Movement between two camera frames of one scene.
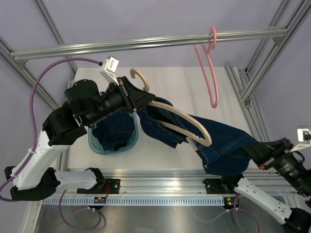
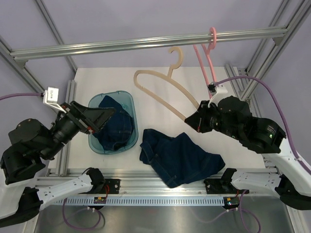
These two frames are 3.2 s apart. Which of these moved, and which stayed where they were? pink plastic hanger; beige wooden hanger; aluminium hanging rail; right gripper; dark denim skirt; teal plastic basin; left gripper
Moved: right gripper; left gripper; beige wooden hanger
Stayed: pink plastic hanger; teal plastic basin; dark denim skirt; aluminium hanging rail
